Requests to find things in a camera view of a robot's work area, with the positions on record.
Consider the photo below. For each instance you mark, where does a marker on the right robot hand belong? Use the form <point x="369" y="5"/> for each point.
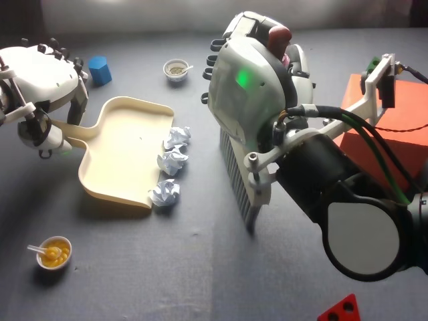
<point x="240" y="93"/>

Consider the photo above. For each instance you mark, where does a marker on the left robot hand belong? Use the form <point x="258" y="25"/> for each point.
<point x="43" y="77"/>

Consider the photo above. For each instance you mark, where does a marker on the white paper ball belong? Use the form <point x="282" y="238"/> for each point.
<point x="164" y="193"/>
<point x="172" y="162"/>
<point x="177" y="137"/>

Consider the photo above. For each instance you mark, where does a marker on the cream brush grey bristles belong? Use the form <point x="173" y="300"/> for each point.
<point x="237" y="180"/>

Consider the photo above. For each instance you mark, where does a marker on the cream plastic dustpan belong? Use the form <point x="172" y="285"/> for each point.
<point x="123" y="150"/>

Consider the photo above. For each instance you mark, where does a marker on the blue hexagonal block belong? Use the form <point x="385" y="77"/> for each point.
<point x="100" y="72"/>

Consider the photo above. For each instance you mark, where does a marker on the white spoon in patterned bowl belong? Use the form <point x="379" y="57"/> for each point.
<point x="188" y="69"/>

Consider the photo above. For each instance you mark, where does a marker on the small blue patterned bowl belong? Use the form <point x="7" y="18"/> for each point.
<point x="174" y="76"/>

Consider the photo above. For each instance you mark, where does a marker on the small green block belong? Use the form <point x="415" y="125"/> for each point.
<point x="373" y="64"/>

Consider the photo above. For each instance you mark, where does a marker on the white spoon in yellow food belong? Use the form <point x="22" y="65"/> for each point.
<point x="35" y="249"/>

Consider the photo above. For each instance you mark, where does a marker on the large orange cube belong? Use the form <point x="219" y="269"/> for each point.
<point x="413" y="110"/>

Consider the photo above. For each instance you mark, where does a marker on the white bowl with yellow food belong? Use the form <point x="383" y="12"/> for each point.
<point x="53" y="257"/>

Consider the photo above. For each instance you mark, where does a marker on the grey table cloth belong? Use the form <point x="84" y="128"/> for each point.
<point x="167" y="267"/>

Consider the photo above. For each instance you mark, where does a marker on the red triangular block with holes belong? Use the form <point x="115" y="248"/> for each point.
<point x="344" y="309"/>

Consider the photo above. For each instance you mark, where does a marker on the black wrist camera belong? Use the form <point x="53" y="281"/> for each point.
<point x="388" y="92"/>

